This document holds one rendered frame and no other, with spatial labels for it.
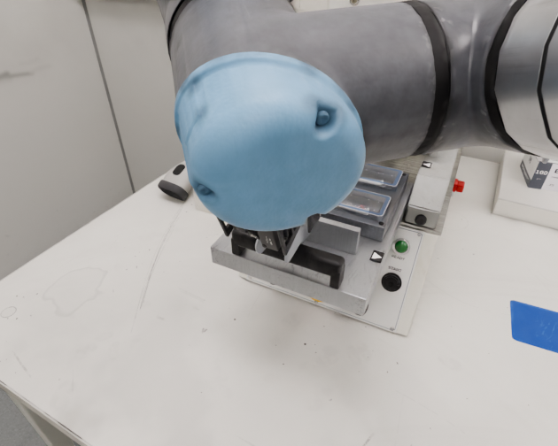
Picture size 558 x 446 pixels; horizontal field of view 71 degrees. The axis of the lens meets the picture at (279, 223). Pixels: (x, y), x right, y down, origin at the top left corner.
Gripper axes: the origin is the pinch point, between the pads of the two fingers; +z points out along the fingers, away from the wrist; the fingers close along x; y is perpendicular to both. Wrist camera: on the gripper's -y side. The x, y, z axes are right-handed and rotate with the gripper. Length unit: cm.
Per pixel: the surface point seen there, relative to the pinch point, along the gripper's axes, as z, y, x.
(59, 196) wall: 83, -30, -143
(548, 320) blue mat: 33, -17, 39
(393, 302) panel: 23.5, -6.0, 13.3
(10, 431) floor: 88, 53, -91
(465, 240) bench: 39, -33, 24
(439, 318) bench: 30.4, -9.0, 21.5
